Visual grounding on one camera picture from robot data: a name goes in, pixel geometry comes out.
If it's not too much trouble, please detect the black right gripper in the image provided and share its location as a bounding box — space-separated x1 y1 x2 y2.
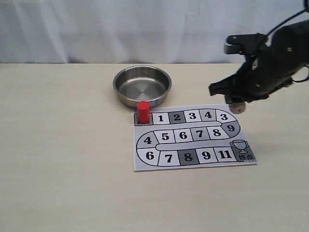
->
208 31 305 104

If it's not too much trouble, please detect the wooden die with black pips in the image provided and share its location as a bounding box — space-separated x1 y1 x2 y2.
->
229 102 246 114

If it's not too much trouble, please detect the red cylinder game piece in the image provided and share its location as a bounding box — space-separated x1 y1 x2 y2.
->
137 101 150 124

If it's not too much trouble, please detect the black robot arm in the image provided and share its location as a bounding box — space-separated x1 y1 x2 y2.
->
209 20 309 103

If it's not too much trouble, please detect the paper game board sheet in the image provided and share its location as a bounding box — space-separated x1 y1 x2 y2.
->
133 104 258 171

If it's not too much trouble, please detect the stainless steel round bowl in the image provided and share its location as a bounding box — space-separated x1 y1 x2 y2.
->
112 65 172 109

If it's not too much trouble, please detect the white curtain backdrop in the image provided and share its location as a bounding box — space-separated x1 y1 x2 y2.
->
0 0 303 63

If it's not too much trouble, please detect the black cable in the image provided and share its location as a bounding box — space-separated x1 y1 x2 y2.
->
255 0 309 53

